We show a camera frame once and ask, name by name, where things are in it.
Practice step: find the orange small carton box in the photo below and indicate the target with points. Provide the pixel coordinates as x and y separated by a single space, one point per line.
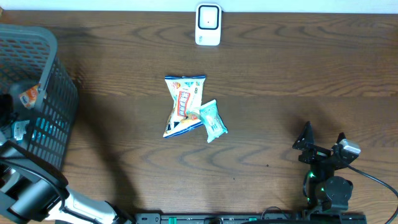
29 97

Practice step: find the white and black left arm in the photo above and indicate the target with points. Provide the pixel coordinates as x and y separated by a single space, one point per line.
32 189

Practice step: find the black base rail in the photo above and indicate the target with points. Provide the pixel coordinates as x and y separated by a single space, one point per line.
156 218

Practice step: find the teal deodorant bottle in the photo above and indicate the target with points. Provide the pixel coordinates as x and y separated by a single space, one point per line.
19 129

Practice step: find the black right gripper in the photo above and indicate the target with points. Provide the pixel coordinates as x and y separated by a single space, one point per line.
316 152

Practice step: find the yellow snack chip bag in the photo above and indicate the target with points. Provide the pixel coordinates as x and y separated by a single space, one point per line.
187 93

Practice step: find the grey plastic mesh basket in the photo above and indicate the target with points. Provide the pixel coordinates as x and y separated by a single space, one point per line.
29 58

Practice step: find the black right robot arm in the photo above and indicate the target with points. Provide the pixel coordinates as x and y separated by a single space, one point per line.
325 192

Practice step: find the mint green wipes packet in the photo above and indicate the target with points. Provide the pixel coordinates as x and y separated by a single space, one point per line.
210 117

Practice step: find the white barcode scanner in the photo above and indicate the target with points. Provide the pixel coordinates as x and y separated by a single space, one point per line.
208 24

